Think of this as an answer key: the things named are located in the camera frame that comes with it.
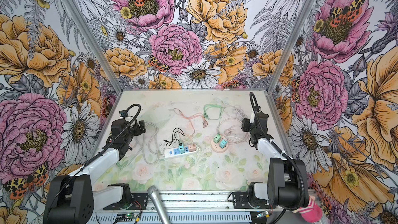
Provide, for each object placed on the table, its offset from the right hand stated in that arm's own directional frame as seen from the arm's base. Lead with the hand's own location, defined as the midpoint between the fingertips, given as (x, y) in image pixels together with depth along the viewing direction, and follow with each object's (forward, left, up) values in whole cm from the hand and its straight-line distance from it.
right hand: (247, 123), depth 92 cm
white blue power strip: (-13, +42, -6) cm, 44 cm away
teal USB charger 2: (-11, +15, -3) cm, 19 cm away
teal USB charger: (-13, +38, -3) cm, 40 cm away
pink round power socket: (-11, +19, -7) cm, 23 cm away
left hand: (-1, +64, +2) cm, 64 cm away
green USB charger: (-7, +18, -3) cm, 20 cm away
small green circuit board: (-41, +62, -9) cm, 75 cm away
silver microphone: (-33, +50, -5) cm, 60 cm away
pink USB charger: (-13, +32, -3) cm, 34 cm away
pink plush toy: (-43, -20, -6) cm, 48 cm away
